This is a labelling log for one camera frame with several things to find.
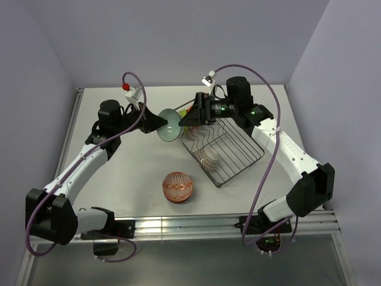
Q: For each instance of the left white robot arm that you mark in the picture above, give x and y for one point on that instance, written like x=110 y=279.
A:
x=49 y=211

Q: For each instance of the orange patterned bowl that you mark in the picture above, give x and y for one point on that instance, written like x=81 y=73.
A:
x=176 y=182

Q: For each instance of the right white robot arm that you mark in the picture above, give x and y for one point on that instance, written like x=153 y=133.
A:
x=313 y=182

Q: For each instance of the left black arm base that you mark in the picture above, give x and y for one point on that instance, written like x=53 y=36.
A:
x=122 y=230

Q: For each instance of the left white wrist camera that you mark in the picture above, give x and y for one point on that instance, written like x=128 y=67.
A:
x=132 y=94

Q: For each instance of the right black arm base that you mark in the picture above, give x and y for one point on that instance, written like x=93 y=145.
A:
x=272 y=241

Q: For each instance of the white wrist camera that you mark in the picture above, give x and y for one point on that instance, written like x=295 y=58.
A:
x=132 y=94
x=209 y=80

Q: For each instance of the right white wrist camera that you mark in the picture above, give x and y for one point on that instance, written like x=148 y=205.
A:
x=209 y=80

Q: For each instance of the pale green celadon bowl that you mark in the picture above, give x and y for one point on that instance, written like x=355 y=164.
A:
x=171 y=130

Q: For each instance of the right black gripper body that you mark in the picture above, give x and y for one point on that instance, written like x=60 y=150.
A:
x=215 y=108

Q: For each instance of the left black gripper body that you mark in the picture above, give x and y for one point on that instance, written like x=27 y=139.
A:
x=130 y=118

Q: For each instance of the brown patterned bowl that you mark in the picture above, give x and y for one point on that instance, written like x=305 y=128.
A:
x=207 y=157

